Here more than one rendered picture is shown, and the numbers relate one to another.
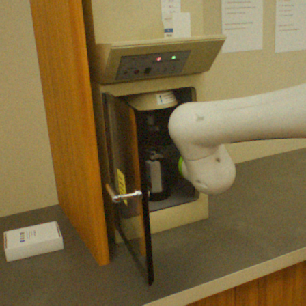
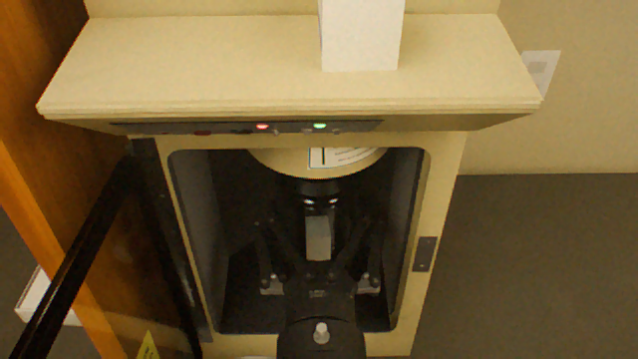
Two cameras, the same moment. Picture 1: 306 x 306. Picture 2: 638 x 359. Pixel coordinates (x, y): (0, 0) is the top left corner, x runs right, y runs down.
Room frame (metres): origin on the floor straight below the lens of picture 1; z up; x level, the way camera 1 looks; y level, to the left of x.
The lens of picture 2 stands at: (0.80, -0.18, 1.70)
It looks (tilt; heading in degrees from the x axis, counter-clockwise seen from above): 45 degrees down; 23
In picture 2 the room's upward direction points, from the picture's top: straight up
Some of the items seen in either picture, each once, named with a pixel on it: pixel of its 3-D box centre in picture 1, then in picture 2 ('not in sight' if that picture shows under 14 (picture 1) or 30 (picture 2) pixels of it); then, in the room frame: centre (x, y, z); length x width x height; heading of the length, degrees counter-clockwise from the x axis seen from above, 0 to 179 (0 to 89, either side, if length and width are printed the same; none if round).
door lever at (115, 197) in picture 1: (120, 191); not in sight; (0.84, 0.08, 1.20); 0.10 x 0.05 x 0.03; 17
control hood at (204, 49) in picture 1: (163, 59); (294, 110); (1.09, -0.04, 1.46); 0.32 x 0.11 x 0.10; 114
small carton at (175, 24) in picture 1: (177, 25); (358, 11); (1.11, -0.08, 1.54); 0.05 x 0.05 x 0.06; 26
